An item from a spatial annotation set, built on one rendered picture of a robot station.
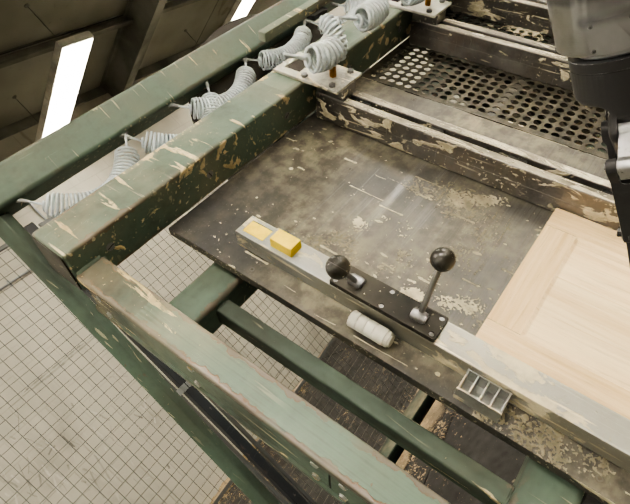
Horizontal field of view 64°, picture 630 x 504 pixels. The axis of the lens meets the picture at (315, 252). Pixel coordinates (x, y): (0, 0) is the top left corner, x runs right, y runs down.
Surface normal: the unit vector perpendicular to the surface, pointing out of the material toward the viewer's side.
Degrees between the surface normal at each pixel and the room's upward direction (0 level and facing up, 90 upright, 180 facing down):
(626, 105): 95
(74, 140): 90
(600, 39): 93
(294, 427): 54
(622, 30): 93
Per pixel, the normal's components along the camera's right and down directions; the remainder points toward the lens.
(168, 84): 0.43, -0.28
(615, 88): -0.55, 0.61
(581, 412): -0.04, -0.65
